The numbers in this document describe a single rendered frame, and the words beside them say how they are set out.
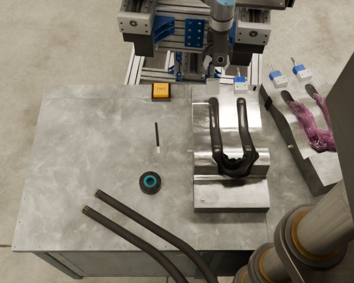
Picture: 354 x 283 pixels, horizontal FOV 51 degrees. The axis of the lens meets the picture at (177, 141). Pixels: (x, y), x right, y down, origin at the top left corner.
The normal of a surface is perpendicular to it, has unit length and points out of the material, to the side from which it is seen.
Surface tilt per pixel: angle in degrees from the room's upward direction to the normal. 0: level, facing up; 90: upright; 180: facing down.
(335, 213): 90
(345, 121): 90
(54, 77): 0
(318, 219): 90
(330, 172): 0
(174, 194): 0
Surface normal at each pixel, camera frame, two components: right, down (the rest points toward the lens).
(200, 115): 0.00, -0.42
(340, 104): -1.00, 0.00
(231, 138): 0.00, -0.83
